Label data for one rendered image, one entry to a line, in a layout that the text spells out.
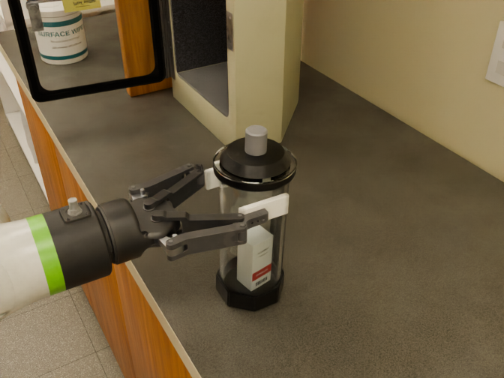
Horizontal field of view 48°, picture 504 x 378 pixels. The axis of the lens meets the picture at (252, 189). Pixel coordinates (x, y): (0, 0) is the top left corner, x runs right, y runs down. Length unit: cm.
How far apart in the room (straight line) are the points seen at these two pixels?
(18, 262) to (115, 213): 12
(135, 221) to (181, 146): 56
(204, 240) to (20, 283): 20
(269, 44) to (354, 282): 48
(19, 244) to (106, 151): 60
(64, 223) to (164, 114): 73
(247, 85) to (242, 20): 13
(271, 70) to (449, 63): 37
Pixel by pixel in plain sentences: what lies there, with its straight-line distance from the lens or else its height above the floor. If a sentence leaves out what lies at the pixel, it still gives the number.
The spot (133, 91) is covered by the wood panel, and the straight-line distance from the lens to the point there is 142.
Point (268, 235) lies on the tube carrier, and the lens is 74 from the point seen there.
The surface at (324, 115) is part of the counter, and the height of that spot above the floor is 94.
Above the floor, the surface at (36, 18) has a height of 118.
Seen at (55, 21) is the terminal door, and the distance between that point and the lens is 128.
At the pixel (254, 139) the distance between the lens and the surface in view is 69.
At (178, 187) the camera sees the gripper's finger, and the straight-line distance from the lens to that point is 73.
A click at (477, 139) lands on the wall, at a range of 124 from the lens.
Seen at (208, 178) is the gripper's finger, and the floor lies 113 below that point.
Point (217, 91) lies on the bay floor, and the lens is 125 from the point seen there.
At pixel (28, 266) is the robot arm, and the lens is 63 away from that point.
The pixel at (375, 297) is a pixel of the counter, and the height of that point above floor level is 94.
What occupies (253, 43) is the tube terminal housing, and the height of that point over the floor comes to 118.
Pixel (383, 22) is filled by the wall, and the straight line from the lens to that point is 137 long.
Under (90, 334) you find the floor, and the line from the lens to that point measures 211.
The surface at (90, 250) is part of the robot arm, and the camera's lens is 64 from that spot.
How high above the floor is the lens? 156
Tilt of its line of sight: 36 degrees down
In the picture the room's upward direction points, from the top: straight up
